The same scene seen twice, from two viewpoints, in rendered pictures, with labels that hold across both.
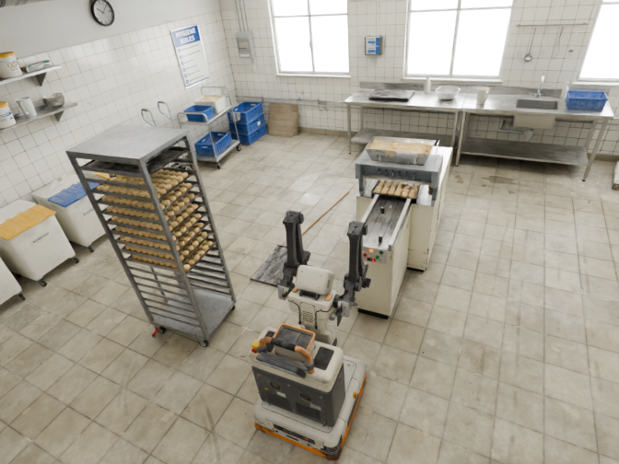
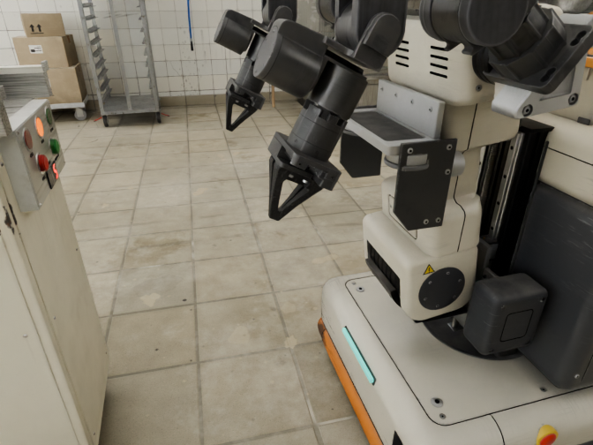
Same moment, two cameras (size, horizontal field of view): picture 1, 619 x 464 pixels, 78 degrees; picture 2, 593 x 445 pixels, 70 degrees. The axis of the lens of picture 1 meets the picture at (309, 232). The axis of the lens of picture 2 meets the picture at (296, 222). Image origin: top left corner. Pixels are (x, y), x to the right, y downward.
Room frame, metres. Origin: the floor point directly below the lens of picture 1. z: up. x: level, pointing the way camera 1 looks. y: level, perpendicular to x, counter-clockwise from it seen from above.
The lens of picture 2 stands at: (2.49, 0.42, 1.02)
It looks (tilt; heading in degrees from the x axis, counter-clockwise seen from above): 28 degrees down; 227
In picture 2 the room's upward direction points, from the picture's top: straight up
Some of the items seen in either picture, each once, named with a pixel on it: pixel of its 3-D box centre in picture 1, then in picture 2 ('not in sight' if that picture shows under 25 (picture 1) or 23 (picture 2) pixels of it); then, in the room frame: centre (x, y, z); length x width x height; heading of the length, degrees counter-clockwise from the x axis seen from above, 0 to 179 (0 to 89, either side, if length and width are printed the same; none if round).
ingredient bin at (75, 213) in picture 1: (80, 214); not in sight; (4.17, 2.80, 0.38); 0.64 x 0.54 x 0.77; 59
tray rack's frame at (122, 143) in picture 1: (168, 243); not in sight; (2.53, 1.15, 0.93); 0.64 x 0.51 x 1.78; 64
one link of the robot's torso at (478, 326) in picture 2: not in sight; (443, 290); (1.73, 0.09, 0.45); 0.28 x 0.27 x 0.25; 62
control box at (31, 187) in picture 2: (371, 253); (35, 150); (2.32, -0.47, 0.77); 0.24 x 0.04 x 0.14; 63
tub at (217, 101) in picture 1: (210, 104); not in sight; (6.45, 1.40, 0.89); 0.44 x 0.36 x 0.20; 69
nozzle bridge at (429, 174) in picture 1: (398, 176); not in sight; (3.09, -0.87, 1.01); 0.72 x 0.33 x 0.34; 63
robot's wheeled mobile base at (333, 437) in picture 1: (311, 393); (467, 353); (1.56, 0.11, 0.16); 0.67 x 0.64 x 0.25; 152
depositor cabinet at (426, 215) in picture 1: (405, 203); not in sight; (3.52, -1.08, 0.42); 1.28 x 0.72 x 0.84; 153
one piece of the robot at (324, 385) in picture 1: (300, 368); (536, 209); (1.48, 0.15, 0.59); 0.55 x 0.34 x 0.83; 62
